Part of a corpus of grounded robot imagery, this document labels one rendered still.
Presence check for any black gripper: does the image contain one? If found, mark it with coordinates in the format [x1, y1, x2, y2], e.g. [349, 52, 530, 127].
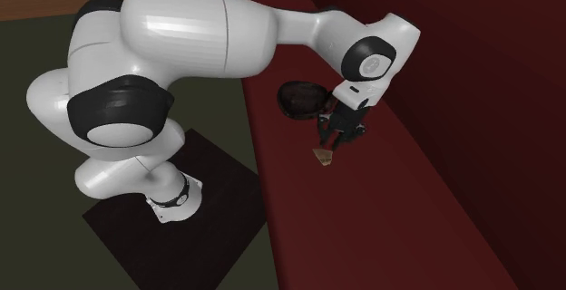
[317, 99, 372, 152]

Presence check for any small tan box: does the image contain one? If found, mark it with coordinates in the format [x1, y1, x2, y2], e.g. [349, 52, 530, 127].
[311, 148, 334, 168]

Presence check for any dark robot stand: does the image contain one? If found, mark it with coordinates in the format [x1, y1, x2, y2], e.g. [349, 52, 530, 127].
[82, 127, 268, 290]

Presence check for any dark red sofa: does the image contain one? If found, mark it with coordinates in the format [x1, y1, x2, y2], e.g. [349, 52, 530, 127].
[218, 0, 566, 290]

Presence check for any dark brown bowl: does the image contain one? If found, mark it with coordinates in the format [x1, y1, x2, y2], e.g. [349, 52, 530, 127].
[277, 81, 337, 121]

